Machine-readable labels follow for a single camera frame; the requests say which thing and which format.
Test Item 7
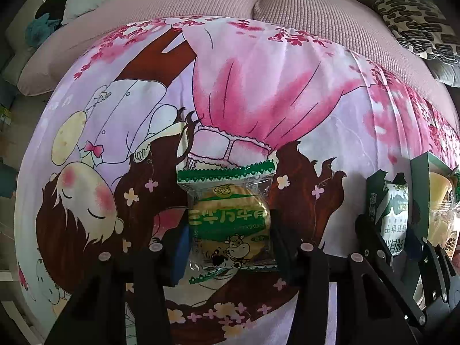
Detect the green white biscuit pack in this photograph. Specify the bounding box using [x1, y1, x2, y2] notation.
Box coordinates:
[366, 170, 409, 256]

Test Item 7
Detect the green round rice cracker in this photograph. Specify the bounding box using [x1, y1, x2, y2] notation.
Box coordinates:
[177, 160, 277, 284]

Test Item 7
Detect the clear white bun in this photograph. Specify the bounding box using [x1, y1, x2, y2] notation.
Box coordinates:
[427, 172, 459, 259]

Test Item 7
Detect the teal shallow box tray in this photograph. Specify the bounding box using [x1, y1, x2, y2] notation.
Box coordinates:
[410, 152, 459, 239]

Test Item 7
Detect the cartoon girl pink tablecloth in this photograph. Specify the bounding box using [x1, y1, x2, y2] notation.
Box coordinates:
[15, 16, 459, 333]

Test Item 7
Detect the grey pillow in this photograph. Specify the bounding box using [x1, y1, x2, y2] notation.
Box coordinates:
[425, 59, 460, 88]

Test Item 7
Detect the black white patterned pillow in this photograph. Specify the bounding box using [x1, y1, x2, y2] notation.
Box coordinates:
[373, 0, 459, 66]

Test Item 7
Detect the teal cloth on sofa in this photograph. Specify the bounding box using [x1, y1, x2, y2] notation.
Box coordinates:
[24, 13, 61, 49]

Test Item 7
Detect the dark clothes pile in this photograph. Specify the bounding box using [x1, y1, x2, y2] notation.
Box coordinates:
[34, 0, 67, 21]

